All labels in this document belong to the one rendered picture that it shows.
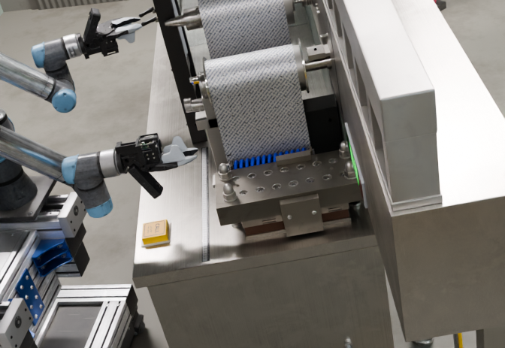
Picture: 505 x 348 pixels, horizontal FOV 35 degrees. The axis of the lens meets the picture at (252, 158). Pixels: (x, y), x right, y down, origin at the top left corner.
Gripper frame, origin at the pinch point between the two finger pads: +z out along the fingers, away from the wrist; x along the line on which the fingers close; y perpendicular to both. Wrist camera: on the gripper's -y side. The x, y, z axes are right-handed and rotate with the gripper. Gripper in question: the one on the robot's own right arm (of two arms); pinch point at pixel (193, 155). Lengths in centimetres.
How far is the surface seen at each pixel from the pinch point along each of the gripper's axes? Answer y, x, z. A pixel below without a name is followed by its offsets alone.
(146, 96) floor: -69, 253, -62
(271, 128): 2.3, 4.4, 22.0
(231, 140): 0.9, 4.3, 10.5
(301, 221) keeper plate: -17.1, -14.3, 26.1
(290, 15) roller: 26.3, 25.6, 32.0
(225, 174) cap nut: -5.4, -2.9, 7.7
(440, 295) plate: 2, -80, 50
